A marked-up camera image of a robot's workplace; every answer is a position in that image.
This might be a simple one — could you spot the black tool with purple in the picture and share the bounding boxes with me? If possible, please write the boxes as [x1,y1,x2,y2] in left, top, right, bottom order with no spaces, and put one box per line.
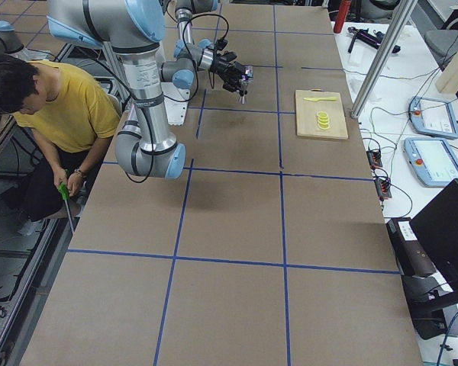
[347,27,385,53]

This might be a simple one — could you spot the black desktop box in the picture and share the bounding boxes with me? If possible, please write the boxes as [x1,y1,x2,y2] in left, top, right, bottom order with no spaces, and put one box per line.
[386,217,436,278]

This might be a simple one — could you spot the person in yellow shirt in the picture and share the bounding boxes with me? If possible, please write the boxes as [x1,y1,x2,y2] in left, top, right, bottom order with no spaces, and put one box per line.
[0,55,120,236]

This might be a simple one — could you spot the black computer monitor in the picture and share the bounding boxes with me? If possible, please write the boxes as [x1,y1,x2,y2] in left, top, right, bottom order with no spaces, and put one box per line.
[410,179,458,291]

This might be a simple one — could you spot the upper blue teach pendant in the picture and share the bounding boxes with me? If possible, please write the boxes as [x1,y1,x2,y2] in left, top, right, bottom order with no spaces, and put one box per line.
[408,96,458,140]

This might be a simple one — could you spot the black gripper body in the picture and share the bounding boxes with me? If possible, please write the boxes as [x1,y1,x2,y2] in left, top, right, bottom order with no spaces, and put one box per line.
[211,53,237,75]
[216,63,242,89]

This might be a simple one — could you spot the red cylinder bottle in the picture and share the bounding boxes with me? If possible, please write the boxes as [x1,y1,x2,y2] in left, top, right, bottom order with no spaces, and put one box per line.
[333,0,352,34]

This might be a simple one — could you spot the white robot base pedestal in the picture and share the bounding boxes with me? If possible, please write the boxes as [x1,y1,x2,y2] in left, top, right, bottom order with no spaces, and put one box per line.
[161,82,190,126]

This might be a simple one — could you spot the lower blue teach pendant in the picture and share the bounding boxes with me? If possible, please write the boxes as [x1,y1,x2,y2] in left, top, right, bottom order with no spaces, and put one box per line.
[403,137,458,188]

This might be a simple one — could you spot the wooden cutting board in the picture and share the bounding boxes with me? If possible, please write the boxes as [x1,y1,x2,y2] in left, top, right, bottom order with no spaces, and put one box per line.
[295,90,348,140]

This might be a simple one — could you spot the grey office chair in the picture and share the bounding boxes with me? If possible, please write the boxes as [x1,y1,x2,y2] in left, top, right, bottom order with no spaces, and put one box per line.
[424,5,458,69]

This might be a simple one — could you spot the yellow lemon slices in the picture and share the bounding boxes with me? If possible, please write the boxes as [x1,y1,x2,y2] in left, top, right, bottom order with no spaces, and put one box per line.
[316,111,331,130]

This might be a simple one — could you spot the clear glass shaker cup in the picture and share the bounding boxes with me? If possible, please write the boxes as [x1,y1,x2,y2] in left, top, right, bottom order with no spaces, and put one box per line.
[242,65,253,84]

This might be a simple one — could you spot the green handled grabber tool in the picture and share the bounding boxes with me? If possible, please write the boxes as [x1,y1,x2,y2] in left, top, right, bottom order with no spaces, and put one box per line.
[58,182,75,233]

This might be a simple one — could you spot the aluminium frame post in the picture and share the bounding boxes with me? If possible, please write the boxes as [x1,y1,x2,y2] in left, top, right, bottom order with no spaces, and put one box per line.
[350,0,418,119]

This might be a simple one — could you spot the yellow plastic knife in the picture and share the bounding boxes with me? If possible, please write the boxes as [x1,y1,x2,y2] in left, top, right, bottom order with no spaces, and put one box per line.
[302,97,338,102]

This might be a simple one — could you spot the blue teach pendant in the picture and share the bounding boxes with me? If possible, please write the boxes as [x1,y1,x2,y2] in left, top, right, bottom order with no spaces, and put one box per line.
[403,137,458,188]
[408,96,458,140]

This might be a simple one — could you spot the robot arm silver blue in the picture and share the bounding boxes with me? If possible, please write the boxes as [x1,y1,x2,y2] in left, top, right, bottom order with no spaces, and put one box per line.
[174,1,239,79]
[47,1,253,179]

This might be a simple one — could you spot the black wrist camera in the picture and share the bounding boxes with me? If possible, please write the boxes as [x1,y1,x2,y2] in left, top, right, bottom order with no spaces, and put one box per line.
[215,37,228,55]

